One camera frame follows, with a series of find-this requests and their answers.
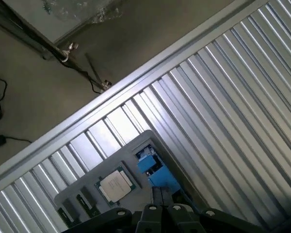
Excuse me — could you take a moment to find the black tripod pole with clamps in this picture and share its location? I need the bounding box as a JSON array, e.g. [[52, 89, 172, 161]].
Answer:
[[0, 0, 113, 94]]

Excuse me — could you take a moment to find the blue wire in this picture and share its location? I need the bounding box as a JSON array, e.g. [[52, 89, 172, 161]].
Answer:
[[178, 189, 198, 216]]

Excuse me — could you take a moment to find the grey parts rack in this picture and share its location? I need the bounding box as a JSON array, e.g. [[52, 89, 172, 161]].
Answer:
[[54, 129, 185, 233]]

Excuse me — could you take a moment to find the CPU with silver lid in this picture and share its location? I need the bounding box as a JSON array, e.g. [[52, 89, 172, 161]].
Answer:
[[94, 166, 138, 202]]

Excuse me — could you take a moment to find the disk in blue casing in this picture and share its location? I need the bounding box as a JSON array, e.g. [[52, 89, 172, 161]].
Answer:
[[135, 145, 182, 195]]

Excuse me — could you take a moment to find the grey panel with plastic film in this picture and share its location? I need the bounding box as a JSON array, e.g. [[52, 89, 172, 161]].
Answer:
[[4, 0, 127, 44]]

